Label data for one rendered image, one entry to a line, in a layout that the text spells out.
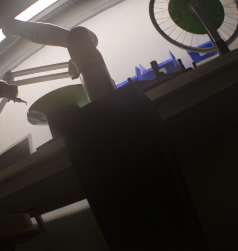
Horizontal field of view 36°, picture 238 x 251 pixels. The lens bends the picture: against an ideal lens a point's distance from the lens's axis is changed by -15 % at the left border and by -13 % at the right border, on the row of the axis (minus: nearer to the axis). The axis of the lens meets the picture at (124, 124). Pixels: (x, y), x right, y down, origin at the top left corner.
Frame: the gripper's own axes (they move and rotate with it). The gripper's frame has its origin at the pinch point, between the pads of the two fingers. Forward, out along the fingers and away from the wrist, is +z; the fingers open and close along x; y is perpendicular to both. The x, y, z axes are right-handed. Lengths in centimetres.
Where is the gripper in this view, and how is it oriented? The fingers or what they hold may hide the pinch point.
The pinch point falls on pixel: (26, 102)
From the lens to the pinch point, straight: 161.1
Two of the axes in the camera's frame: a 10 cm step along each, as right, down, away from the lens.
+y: 2.3, -8.8, 4.2
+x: -1.9, 3.8, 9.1
